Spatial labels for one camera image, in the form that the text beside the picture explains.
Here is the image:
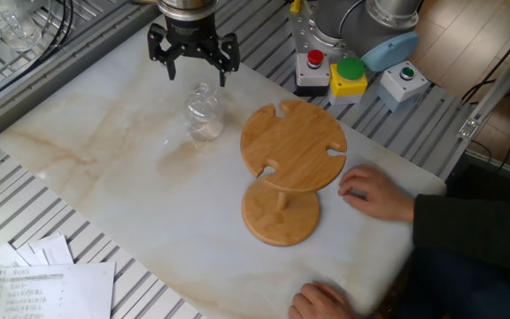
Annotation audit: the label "person's right hand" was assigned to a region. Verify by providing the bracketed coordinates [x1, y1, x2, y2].
[337, 164, 415, 223]

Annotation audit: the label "yellow box green button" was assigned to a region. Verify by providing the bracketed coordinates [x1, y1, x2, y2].
[328, 57, 369, 106]

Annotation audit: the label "aluminium frame rail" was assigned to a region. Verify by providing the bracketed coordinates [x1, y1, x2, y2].
[0, 4, 161, 152]

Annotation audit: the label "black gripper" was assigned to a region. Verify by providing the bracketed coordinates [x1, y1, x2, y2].
[146, 14, 242, 89]

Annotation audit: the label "aluminium frame post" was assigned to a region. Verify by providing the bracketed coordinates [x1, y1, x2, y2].
[438, 26, 510, 179]

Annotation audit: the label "large printed paper sheet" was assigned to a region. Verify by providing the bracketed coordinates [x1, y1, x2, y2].
[0, 261, 117, 319]

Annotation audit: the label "person torso and legs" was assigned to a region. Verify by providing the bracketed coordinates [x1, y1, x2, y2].
[391, 247, 510, 319]

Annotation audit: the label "small white paper sheet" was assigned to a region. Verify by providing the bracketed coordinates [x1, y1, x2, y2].
[27, 233, 74, 266]
[0, 242, 30, 269]

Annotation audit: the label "marble pattern mat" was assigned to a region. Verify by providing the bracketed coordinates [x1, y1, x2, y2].
[0, 26, 447, 319]

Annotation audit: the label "clear glass pitcher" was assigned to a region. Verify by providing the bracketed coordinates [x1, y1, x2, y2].
[0, 0, 46, 52]

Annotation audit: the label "person's right forearm dark sleeve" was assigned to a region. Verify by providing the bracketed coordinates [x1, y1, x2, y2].
[413, 193, 510, 276]

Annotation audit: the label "silver robot mounting plate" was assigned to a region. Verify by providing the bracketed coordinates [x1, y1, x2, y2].
[288, 0, 371, 64]

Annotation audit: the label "grey box red button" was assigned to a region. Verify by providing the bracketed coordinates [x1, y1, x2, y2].
[293, 49, 332, 97]

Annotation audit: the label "black floor cable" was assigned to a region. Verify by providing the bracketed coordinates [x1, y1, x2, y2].
[460, 17, 510, 105]

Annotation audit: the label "white box small green button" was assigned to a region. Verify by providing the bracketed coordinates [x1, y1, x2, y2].
[376, 60, 432, 113]

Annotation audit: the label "clear stemmed glass cup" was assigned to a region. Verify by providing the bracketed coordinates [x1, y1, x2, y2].
[182, 82, 226, 143]

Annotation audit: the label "round wooden glass shelf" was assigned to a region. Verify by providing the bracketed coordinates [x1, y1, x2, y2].
[239, 99, 349, 248]

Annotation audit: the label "person's left hand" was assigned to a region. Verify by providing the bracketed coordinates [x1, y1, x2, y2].
[288, 281, 359, 319]

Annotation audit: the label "black cable bundle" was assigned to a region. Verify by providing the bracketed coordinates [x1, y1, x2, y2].
[0, 0, 75, 102]

